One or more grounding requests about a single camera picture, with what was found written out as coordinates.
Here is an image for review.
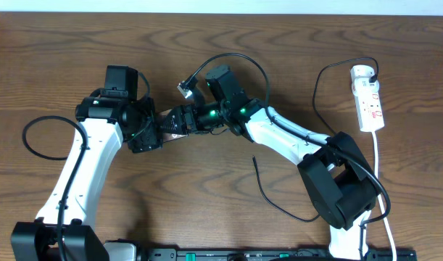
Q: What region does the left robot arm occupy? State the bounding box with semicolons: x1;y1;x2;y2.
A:
11;65;162;260

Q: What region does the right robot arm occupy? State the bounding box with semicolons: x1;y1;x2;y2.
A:
158;65;381;260

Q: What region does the white power strip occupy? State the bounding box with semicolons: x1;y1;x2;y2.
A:
350;65;384;133

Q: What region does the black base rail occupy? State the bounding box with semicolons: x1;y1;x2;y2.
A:
104;239;418;261

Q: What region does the white power strip cord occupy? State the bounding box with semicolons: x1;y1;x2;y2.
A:
371;130;398;261

